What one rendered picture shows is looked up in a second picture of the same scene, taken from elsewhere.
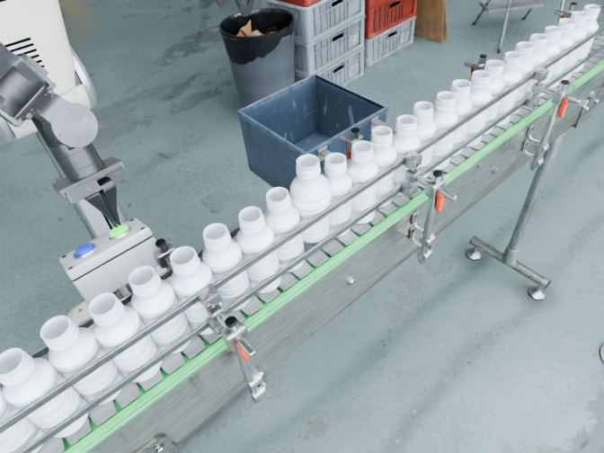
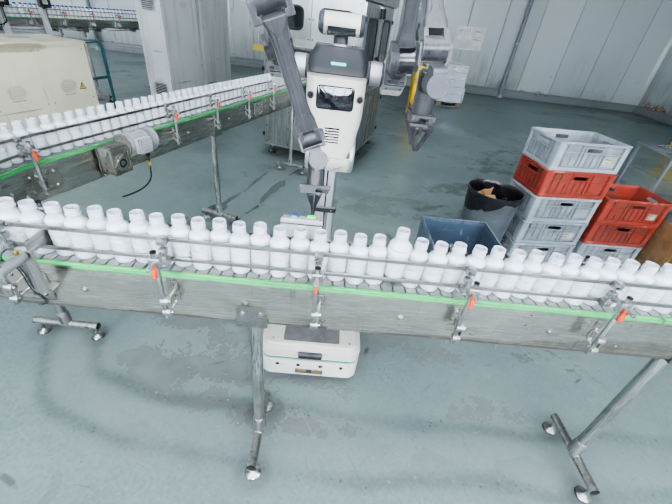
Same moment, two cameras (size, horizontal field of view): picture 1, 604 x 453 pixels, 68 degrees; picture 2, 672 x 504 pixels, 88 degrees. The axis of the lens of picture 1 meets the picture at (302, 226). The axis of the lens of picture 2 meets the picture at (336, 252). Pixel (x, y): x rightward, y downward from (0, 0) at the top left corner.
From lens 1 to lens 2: 0.45 m
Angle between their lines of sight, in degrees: 28
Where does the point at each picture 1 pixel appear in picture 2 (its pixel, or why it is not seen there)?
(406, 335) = (449, 433)
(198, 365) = (297, 287)
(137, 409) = (264, 284)
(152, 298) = (298, 240)
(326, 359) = (387, 402)
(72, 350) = (259, 237)
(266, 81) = not seen: hidden behind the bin
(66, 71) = (345, 149)
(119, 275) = not seen: hidden behind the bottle
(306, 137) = not seen: hidden behind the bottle
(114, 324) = (278, 238)
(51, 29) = (350, 129)
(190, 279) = (317, 244)
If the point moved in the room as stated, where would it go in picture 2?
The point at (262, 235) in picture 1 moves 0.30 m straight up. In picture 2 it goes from (360, 249) to (378, 147)
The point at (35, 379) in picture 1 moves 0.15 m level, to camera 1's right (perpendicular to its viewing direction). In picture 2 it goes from (241, 237) to (278, 258)
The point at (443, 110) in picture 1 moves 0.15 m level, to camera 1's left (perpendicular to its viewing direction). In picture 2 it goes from (513, 258) to (465, 239)
